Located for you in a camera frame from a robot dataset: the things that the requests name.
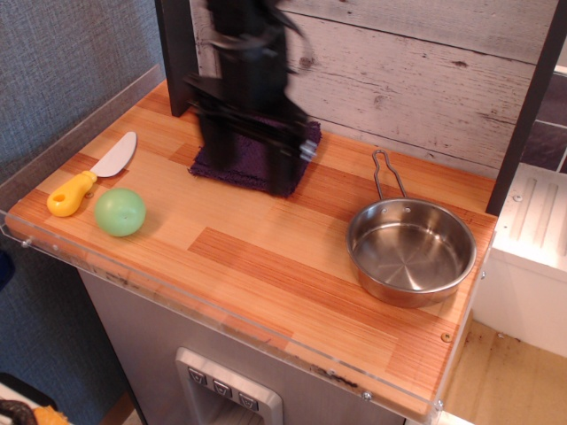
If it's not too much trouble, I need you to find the dark vertical post right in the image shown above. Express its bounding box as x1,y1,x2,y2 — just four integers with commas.
485,0,566,216

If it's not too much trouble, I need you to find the dark vertical post left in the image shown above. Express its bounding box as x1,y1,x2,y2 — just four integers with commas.
154,0,198,117

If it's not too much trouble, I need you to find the purple folded cloth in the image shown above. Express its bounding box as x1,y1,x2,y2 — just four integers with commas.
189,121,322,197

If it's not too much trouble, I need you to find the dark vertical post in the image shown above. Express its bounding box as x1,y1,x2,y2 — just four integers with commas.
485,0,566,216
154,0,198,117

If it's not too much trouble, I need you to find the clear acrylic edge guard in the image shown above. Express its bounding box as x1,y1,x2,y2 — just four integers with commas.
3,67,479,424

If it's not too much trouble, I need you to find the grey toy fridge cabinet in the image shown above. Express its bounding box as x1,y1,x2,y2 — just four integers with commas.
80,272,404,424

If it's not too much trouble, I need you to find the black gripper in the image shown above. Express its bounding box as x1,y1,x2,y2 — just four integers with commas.
186,1,315,197

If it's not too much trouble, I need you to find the silver metal pot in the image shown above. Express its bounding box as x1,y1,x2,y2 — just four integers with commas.
346,150,477,308

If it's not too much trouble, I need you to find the green round toy vegetable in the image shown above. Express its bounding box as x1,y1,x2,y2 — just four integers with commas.
94,188,146,237

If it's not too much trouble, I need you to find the yellow handled toy knife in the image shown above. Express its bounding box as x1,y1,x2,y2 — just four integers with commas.
46,131,137,217

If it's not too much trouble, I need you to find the orange object bottom left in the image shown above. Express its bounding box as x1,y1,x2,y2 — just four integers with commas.
33,406,70,425

